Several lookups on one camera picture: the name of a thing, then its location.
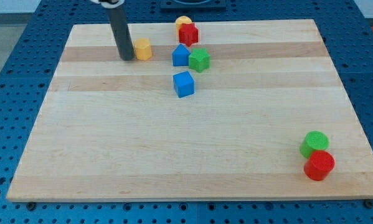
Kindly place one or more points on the wooden board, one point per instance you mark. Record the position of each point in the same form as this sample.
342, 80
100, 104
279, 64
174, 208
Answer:
111, 130

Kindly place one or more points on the blue cube block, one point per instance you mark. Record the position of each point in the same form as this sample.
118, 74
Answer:
183, 84

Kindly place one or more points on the green star block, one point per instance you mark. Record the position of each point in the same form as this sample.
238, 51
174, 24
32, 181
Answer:
199, 59

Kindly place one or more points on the blue pentagon block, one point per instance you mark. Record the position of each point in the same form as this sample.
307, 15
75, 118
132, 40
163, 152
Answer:
180, 56

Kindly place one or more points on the yellow hexagon block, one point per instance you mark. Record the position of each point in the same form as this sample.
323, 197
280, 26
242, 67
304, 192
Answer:
143, 49

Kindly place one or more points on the red star block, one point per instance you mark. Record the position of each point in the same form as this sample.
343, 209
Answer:
188, 34

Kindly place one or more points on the yellow round block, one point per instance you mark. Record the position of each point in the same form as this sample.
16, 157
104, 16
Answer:
180, 21

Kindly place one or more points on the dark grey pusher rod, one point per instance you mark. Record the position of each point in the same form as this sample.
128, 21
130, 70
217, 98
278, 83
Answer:
117, 17

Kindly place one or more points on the green cylinder block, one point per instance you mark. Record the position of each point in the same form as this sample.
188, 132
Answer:
313, 141

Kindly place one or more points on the red cylinder block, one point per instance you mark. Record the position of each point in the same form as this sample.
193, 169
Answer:
319, 165

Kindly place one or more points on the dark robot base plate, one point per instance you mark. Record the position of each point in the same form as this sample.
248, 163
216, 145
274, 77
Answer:
176, 5

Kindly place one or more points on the white rod mount collar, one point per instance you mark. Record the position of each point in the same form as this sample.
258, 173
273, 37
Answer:
106, 2

